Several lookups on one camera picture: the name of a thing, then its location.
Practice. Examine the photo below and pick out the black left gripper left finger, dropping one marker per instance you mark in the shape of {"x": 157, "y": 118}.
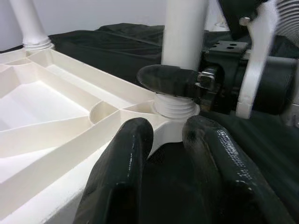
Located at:
{"x": 116, "y": 175}

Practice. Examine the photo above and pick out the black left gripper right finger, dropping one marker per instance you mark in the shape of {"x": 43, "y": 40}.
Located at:
{"x": 229, "y": 177}

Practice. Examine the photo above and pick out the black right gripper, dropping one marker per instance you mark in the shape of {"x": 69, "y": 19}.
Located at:
{"x": 224, "y": 77}

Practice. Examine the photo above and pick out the white plastic table leg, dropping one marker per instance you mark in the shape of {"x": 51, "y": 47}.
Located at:
{"x": 30, "y": 21}
{"x": 184, "y": 35}

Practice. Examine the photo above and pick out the cream plastic children table top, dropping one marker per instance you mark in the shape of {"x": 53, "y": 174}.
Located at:
{"x": 46, "y": 130}

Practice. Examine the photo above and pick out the black tablecloth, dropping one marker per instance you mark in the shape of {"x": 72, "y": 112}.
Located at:
{"x": 116, "y": 44}

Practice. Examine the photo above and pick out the white standing fan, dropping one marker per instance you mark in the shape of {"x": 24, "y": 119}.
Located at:
{"x": 289, "y": 16}

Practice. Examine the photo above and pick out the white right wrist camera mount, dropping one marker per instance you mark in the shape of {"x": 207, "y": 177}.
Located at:
{"x": 257, "y": 58}

